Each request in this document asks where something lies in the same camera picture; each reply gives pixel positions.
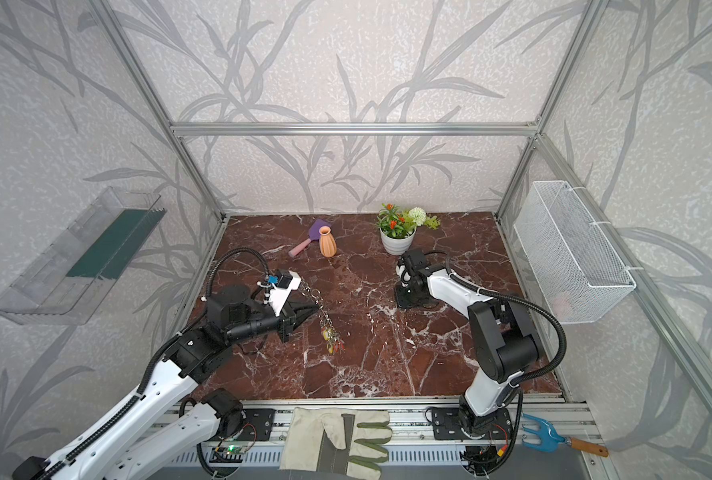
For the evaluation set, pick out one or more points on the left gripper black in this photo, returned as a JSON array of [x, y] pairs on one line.
[[285, 321]]

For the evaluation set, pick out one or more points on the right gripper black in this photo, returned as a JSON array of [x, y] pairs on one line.
[[410, 292]]

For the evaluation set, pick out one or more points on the orange red key tag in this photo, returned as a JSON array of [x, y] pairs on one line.
[[335, 346]]

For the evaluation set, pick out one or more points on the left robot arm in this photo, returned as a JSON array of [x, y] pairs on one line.
[[232, 316]]

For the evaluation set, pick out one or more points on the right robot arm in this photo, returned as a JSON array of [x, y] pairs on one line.
[[506, 342]]

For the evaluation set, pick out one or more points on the white pot artificial plant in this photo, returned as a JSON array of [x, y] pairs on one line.
[[398, 226]]

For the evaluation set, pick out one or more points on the orange ribbed vase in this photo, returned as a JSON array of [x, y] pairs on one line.
[[327, 242]]

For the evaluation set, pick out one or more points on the beige green work glove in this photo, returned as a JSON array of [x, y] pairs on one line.
[[342, 441]]

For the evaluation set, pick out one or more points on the left circuit board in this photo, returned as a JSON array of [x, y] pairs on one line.
[[231, 454]]

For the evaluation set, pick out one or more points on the blue garden hand fork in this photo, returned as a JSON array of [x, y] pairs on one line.
[[548, 438]]

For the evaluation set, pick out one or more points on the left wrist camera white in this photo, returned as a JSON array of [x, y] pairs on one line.
[[278, 287]]

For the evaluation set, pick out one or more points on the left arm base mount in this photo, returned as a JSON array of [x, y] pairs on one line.
[[254, 424]]

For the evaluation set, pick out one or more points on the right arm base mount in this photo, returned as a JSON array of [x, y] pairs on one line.
[[452, 423]]

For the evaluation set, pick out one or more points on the white wire mesh basket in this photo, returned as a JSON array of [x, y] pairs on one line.
[[580, 274]]

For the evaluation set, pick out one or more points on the clear plastic wall shelf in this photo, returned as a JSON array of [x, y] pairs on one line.
[[67, 283]]

